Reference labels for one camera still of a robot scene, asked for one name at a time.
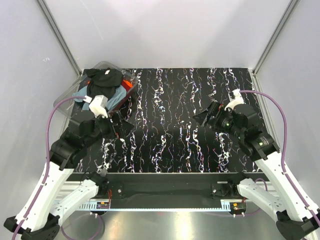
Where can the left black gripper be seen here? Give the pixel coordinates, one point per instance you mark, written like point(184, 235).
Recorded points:
point(126, 126)

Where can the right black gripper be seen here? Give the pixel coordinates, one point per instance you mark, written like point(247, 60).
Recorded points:
point(217, 110)

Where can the black t shirt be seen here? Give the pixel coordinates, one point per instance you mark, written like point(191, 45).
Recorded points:
point(103, 82)

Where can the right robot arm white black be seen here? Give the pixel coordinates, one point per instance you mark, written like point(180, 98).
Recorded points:
point(293, 211)

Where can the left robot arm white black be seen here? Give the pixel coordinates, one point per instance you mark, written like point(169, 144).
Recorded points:
point(41, 218)

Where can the light blue t shirt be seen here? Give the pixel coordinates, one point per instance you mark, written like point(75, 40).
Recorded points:
point(120, 93)

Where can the orange t shirt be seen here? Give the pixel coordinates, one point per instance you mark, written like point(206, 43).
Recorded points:
point(126, 84)

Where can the black marbled table mat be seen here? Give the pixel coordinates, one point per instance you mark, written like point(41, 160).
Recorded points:
point(165, 137)

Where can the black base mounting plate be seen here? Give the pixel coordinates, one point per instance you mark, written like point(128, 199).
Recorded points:
point(173, 189)

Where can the left orange black connector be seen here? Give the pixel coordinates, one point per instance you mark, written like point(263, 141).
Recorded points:
point(103, 205)

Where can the orange black connector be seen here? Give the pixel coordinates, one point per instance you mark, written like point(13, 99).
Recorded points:
point(103, 205)
point(239, 206)

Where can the right orange black connector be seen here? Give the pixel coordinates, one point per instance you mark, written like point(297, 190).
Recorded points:
point(239, 206)

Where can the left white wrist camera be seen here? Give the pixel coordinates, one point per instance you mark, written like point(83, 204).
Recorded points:
point(97, 105)

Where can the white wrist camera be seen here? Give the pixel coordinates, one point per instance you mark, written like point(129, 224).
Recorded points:
point(235, 98)
point(97, 105)

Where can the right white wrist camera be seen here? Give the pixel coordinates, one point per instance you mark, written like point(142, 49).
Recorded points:
point(235, 98)

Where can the white slotted cable duct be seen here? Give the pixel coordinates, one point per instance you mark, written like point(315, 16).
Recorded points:
point(218, 207)

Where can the left aluminium frame post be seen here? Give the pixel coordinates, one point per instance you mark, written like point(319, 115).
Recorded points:
point(58, 35)

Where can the aluminium frame post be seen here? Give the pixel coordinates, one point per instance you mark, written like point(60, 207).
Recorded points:
point(275, 35)
point(58, 35)

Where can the right aluminium frame post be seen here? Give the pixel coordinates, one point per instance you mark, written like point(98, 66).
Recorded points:
point(275, 35)

